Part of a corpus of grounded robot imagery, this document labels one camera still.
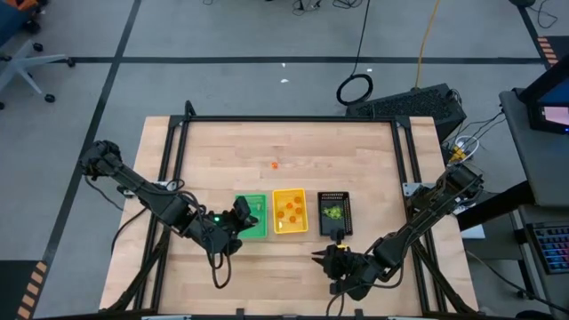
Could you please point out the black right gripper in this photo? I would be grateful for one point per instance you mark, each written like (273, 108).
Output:
(355, 269)

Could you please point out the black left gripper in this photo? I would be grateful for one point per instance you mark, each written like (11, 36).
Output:
(213, 231)

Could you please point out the white plastic skull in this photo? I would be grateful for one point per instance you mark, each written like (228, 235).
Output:
(259, 206)

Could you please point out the green plastic spider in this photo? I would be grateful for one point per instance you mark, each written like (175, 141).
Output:
(326, 214)
(339, 215)
(338, 209)
(333, 216)
(330, 208)

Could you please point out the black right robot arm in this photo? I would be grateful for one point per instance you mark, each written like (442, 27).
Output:
(427, 213)

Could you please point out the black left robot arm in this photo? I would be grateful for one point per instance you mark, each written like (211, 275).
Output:
(133, 180)

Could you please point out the green plastic basket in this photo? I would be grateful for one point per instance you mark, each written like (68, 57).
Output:
(262, 231)

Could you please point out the black plastic basket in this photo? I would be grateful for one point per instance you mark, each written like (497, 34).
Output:
(335, 227)

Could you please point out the yellow plastic basket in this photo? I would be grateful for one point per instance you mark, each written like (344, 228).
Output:
(286, 227)

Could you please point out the white paper sheet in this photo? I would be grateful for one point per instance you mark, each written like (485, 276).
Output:
(476, 232)

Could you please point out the black metal beam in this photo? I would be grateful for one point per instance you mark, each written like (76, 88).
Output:
(493, 208)

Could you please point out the backlit black keyboard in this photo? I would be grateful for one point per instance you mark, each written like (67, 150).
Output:
(553, 246)

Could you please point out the grey desk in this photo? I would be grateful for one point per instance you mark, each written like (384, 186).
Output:
(551, 178)

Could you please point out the black computer monitor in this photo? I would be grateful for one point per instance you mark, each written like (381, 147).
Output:
(551, 113)

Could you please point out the blue office chair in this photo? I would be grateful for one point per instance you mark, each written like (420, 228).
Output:
(22, 66)

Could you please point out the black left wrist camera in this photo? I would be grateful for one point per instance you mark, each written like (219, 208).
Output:
(242, 208)

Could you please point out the black frame clamp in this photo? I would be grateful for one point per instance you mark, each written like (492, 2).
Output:
(359, 313)
(240, 313)

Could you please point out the black metal table frame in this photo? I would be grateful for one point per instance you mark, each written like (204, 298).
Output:
(284, 118)

